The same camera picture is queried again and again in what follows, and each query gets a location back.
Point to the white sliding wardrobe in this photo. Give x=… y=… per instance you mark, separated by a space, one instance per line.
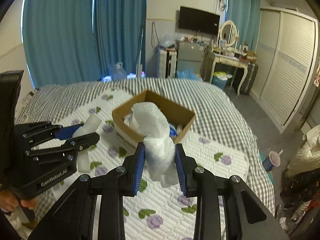
x=287 y=51

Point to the white stuffed bag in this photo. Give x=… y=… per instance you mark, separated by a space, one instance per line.
x=307 y=157

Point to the black wall television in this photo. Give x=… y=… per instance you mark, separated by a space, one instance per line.
x=198 y=20

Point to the brown cardboard box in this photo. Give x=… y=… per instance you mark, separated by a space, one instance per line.
x=175 y=114

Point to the grey mini fridge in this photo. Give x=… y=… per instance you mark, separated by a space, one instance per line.
x=190 y=56

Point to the white quilt purple flowers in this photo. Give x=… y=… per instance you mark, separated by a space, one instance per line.
x=159 y=210

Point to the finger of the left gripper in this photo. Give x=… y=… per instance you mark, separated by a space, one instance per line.
x=72 y=146
x=40 y=132

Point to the blue waste basket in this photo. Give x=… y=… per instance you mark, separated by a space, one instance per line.
x=220 y=79

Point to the teal curtain left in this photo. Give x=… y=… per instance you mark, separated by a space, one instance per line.
x=70 y=41

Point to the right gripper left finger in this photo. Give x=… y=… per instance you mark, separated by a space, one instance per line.
x=72 y=215

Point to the drink cup with straw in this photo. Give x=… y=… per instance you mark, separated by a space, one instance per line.
x=272 y=160

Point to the grey checked bed sheet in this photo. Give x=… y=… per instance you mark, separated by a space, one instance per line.
x=219 y=139

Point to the left hand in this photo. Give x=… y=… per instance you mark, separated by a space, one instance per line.
x=9 y=202

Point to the cream rolled cloth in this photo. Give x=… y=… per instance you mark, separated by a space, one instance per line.
x=90 y=126

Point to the black suitcase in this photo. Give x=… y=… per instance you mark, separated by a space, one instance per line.
x=252 y=70

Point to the oval white vanity mirror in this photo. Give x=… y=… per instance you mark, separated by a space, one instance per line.
x=228 y=34

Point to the teal curtain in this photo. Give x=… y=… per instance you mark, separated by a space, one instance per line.
x=246 y=16
x=70 y=41

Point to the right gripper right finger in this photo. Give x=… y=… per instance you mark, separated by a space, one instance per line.
x=225 y=206

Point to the blue tissue pack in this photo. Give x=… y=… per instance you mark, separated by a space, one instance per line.
x=175 y=130

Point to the white dressing table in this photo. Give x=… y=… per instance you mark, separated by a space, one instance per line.
x=231 y=62

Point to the white fluffy towel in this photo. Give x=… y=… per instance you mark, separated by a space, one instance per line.
x=159 y=147

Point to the teal curtain right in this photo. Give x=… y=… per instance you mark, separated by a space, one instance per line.
x=246 y=16

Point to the clear water jug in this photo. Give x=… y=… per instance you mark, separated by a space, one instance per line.
x=117 y=72

